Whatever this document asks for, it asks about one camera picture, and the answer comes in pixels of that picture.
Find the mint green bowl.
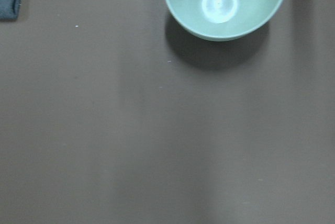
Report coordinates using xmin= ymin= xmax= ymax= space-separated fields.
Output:
xmin=165 ymin=0 xmax=283 ymax=41

